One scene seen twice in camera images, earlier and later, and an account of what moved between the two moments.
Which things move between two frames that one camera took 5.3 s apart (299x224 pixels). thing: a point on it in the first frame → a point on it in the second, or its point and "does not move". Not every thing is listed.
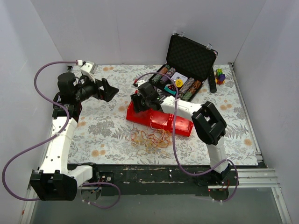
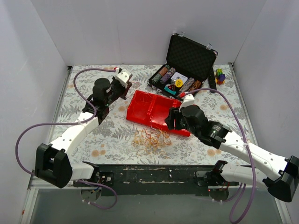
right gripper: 136,104 → 174,119
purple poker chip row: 166,78 does not move
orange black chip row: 192,91 does not move
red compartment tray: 160,120 does not move
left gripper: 101,89 → 122,87
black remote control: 211,80 does not move
